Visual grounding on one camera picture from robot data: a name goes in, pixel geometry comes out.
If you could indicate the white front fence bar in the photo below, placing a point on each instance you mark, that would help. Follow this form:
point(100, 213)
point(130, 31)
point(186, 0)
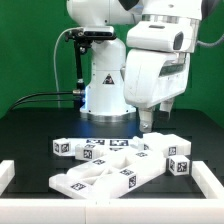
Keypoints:
point(122, 211)

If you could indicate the white flat tagged base plate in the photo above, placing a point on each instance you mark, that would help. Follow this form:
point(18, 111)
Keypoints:
point(111, 143)

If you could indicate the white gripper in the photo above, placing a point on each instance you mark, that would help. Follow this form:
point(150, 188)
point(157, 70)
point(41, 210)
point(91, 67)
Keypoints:
point(152, 78)

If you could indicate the white left fence bar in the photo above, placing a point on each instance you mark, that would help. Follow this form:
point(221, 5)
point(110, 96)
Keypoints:
point(7, 172)

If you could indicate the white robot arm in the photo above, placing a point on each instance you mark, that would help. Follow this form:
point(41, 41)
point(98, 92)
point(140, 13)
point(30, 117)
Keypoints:
point(166, 26)

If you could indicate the small white cube left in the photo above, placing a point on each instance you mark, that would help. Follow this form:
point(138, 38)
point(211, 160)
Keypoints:
point(61, 146)

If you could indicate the small white tagged cube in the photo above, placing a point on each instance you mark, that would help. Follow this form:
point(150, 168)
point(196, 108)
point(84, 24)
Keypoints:
point(179, 165)

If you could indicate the white chair seat block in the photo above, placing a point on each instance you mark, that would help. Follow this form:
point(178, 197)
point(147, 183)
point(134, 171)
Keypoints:
point(169, 144)

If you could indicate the white X-frame chair legs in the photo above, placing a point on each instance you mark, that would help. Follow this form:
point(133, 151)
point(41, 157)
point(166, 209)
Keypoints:
point(110, 176)

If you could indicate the black camera on stand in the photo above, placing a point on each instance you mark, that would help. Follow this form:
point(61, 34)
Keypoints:
point(83, 37)

